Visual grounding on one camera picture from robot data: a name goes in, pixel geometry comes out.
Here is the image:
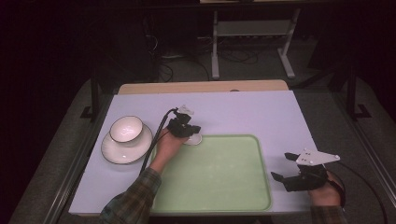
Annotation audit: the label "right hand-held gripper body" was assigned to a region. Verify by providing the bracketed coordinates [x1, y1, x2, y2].
[282, 148, 341, 193]

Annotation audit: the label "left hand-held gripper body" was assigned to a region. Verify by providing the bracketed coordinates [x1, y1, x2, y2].
[167, 105, 196, 139]

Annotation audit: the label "white ceramic spoon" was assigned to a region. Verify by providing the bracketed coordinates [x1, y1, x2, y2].
[182, 133, 204, 147]

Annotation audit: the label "green plastic tray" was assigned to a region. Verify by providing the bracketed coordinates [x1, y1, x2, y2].
[148, 133, 274, 214]

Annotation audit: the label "white ceramic plate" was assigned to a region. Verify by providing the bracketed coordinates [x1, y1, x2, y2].
[101, 122, 154, 165]

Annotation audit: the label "person's right hand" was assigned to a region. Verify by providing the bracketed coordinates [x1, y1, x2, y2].
[307, 170, 346, 207]

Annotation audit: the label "person's left hand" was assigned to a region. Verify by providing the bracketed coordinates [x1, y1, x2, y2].
[149, 130, 188, 175]

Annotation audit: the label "wooden table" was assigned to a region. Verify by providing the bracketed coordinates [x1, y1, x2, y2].
[117, 79, 290, 95]

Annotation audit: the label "white work board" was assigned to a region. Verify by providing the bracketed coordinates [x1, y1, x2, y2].
[68, 90, 316, 217]

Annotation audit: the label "white ceramic bowl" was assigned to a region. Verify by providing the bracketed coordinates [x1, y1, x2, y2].
[108, 115, 144, 144]

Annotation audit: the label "black metal stand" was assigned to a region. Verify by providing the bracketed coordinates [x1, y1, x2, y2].
[346, 65, 373, 121]
[79, 72, 103, 123]

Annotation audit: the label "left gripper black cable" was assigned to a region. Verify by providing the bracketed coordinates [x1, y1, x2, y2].
[139, 106, 178, 175]

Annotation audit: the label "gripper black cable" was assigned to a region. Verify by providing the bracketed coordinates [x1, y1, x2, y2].
[328, 161, 389, 224]
[139, 106, 178, 175]

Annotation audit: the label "black floor cables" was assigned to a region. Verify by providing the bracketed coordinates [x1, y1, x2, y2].
[155, 49, 260, 84]

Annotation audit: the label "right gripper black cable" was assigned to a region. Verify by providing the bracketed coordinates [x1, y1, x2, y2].
[328, 161, 389, 224]

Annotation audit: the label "aluminium rail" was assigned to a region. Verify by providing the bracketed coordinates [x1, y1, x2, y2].
[42, 92, 114, 224]
[332, 92, 396, 200]

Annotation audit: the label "white metal desk frame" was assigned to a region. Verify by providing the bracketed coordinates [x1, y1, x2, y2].
[210, 8, 302, 80]

